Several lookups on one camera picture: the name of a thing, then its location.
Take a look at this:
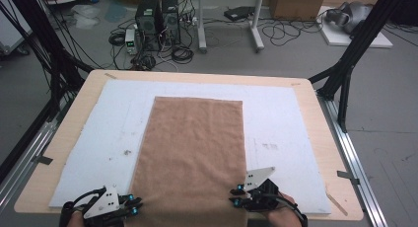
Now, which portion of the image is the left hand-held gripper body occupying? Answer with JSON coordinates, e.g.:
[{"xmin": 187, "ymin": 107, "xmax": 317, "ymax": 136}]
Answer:
[{"xmin": 81, "ymin": 185, "xmax": 133, "ymax": 227}]

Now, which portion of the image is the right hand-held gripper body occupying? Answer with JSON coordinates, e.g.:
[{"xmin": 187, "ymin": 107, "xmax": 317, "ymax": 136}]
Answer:
[{"xmin": 243, "ymin": 166, "xmax": 282, "ymax": 212}]

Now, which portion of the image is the tan towel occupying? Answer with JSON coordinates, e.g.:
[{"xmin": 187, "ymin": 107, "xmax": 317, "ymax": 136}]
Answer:
[{"xmin": 125, "ymin": 96, "xmax": 248, "ymax": 227}]

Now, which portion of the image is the person's left hand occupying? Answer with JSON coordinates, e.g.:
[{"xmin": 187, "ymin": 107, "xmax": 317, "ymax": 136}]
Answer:
[{"xmin": 67, "ymin": 212, "xmax": 85, "ymax": 227}]

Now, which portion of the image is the person's right hand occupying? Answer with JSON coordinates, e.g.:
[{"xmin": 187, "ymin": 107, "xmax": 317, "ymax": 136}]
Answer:
[{"xmin": 262, "ymin": 192, "xmax": 302, "ymax": 227}]

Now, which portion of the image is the white grid mat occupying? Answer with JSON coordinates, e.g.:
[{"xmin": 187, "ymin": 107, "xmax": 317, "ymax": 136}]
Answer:
[{"xmin": 48, "ymin": 79, "xmax": 332, "ymax": 215}]

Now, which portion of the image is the grey tape strip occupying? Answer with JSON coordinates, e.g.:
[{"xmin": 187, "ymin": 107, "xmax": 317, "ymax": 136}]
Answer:
[
  {"xmin": 33, "ymin": 154, "xmax": 54, "ymax": 166},
  {"xmin": 336, "ymin": 170, "xmax": 361, "ymax": 187}
]

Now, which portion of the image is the thin wooden stick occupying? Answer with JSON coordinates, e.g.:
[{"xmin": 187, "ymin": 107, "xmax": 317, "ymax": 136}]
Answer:
[{"xmin": 324, "ymin": 190, "xmax": 349, "ymax": 217}]

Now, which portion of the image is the white bench power supply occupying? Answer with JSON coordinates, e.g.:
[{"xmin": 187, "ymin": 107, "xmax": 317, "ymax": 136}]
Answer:
[{"xmin": 124, "ymin": 29, "xmax": 139, "ymax": 56}]

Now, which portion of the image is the white floor board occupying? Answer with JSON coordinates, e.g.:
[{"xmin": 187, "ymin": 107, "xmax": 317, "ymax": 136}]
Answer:
[{"xmin": 316, "ymin": 5, "xmax": 394, "ymax": 49}]

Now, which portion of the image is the black flat device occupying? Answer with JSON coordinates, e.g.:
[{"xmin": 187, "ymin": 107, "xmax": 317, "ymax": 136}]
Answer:
[{"xmin": 224, "ymin": 5, "xmax": 256, "ymax": 23}]

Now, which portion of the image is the large cardboard box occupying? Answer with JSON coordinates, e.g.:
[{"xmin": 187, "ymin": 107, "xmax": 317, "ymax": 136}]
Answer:
[{"xmin": 269, "ymin": 0, "xmax": 328, "ymax": 22}]

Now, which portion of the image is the narrow black computer tower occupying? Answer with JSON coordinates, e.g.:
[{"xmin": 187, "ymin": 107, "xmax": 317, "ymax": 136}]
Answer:
[{"xmin": 161, "ymin": 0, "xmax": 182, "ymax": 45}]

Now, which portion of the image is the wide black computer tower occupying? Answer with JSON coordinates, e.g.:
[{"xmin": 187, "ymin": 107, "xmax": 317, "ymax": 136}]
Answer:
[{"xmin": 135, "ymin": 0, "xmax": 164, "ymax": 52}]

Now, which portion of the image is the clear plastic sheet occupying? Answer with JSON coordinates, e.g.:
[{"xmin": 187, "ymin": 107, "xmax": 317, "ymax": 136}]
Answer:
[{"xmin": 70, "ymin": 4, "xmax": 104, "ymax": 30}]

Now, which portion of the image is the grey padded object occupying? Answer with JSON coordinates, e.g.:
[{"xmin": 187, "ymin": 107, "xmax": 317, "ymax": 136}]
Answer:
[{"xmin": 324, "ymin": 1, "xmax": 375, "ymax": 36}]

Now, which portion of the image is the white cart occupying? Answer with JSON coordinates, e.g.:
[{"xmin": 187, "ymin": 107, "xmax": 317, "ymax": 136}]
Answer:
[{"xmin": 0, "ymin": 3, "xmax": 33, "ymax": 55}]

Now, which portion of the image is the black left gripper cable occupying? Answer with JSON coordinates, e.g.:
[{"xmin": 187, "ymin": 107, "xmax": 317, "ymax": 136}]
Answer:
[{"xmin": 59, "ymin": 187, "xmax": 108, "ymax": 227}]

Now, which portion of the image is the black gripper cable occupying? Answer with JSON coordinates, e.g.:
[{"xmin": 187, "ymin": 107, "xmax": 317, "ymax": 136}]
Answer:
[
  {"xmin": 59, "ymin": 187, "xmax": 108, "ymax": 227},
  {"xmin": 269, "ymin": 192, "xmax": 310, "ymax": 227}
]

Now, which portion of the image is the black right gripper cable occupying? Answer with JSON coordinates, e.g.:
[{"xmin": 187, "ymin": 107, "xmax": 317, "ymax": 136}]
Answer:
[{"xmin": 269, "ymin": 192, "xmax": 310, "ymax": 227}]

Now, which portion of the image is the aluminium rail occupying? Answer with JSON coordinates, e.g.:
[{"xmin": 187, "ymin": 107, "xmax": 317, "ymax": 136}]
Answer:
[
  {"xmin": 316, "ymin": 91, "xmax": 389, "ymax": 227},
  {"xmin": 0, "ymin": 119, "xmax": 62, "ymax": 212}
]

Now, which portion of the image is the tangle of floor cables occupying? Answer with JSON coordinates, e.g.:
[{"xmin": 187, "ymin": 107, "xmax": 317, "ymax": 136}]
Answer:
[{"xmin": 130, "ymin": 53, "xmax": 158, "ymax": 72}]

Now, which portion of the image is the large coiled black cable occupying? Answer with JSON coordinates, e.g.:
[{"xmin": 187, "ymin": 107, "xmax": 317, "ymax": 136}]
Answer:
[{"xmin": 171, "ymin": 45, "xmax": 195, "ymax": 65}]

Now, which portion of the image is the white desk frame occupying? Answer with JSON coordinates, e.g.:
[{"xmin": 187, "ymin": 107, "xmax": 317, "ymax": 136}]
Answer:
[{"xmin": 196, "ymin": 0, "xmax": 266, "ymax": 54}]

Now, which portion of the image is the small coiled black cable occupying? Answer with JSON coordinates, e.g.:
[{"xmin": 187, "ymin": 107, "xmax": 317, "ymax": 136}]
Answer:
[{"xmin": 108, "ymin": 31, "xmax": 127, "ymax": 46}]

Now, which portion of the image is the black frame strut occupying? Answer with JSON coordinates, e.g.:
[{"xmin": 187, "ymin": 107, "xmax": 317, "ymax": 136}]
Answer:
[{"xmin": 308, "ymin": 0, "xmax": 418, "ymax": 133}]

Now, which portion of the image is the black frame with cables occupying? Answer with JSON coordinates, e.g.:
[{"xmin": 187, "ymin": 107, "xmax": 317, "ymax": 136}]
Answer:
[{"xmin": 0, "ymin": 0, "xmax": 95, "ymax": 186}]

